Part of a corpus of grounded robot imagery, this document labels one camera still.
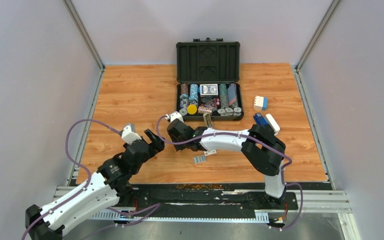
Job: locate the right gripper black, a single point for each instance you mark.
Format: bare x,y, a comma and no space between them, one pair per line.
181,147

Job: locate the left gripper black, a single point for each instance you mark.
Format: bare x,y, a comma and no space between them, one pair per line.
157,145

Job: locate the grey green white stapler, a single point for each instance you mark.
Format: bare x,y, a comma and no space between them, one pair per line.
208,120

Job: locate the grey staple strip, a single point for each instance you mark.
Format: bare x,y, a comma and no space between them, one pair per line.
199,159

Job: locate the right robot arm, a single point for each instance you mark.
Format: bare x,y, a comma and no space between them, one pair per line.
259,145

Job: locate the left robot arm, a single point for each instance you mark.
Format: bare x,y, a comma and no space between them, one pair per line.
105,188

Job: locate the blue stapler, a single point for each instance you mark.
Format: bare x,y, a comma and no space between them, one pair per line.
259,119

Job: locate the yellow dealer chip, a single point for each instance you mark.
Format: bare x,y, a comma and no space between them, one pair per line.
192,109

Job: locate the blue playing card deck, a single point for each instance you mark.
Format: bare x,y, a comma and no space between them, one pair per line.
209,90

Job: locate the black poker chip case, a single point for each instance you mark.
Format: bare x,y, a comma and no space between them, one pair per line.
208,62

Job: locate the white blue toy block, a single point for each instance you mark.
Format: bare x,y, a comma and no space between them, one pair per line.
260,103

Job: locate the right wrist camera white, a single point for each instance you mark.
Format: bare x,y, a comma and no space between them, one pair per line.
175,116

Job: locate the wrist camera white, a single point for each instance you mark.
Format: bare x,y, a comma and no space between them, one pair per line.
129,134
175,116

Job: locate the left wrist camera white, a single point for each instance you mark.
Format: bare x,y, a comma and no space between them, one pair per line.
129,134

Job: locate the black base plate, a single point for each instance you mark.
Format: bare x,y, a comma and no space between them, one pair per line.
206,200

